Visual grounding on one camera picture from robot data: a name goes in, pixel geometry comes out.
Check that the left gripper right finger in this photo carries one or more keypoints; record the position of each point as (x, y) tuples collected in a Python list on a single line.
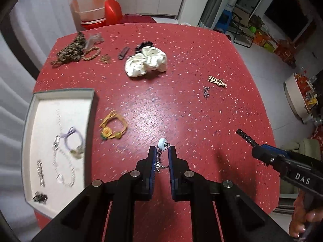
[(177, 169)]

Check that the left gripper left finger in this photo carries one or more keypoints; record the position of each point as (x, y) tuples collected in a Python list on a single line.
[(147, 168)]

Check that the white bead chain earring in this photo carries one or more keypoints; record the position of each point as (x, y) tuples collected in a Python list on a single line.
[(162, 146)]

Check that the small silver chain earring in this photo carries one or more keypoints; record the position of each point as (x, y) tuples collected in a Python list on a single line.
[(206, 92)]

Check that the silver rhinestone hair clip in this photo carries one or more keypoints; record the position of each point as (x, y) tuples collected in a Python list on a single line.
[(40, 173)]

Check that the small purple black claw clip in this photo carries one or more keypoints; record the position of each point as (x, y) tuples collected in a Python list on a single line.
[(40, 198)]

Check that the black beaded barrette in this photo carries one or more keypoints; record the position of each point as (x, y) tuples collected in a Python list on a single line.
[(247, 138)]

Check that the person right hand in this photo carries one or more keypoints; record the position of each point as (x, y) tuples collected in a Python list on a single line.
[(300, 216)]

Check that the cream rabbit hair clip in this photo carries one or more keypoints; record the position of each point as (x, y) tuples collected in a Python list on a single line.
[(217, 81)]

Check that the white shallow tray box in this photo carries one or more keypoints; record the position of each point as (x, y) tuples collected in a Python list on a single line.
[(58, 131)]

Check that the white dotted scrunchie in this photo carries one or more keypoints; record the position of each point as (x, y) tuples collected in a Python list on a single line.
[(149, 59)]

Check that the dark grey snap clip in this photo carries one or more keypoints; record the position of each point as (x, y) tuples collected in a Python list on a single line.
[(123, 53)]

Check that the small bronze hair clip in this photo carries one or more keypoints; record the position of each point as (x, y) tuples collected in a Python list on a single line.
[(106, 59)]

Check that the leopard print scrunchie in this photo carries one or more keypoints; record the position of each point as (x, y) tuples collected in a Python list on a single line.
[(74, 51)]

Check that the clear plastic hair claw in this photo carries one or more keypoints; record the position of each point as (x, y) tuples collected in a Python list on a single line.
[(92, 40)]

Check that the black metal rack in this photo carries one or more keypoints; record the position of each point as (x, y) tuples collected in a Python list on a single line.
[(242, 35)]

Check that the red cloth on chair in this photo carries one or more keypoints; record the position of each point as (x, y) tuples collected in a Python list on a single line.
[(136, 18)]

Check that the red plastic chair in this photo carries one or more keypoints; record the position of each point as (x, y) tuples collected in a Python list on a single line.
[(110, 14)]

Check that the blue plastic stool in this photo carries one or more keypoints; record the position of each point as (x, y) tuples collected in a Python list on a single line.
[(224, 21)]

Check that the translucent plastic basin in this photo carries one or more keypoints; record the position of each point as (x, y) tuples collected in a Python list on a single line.
[(79, 6)]

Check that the white curtain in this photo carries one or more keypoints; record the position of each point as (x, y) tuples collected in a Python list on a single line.
[(29, 30)]

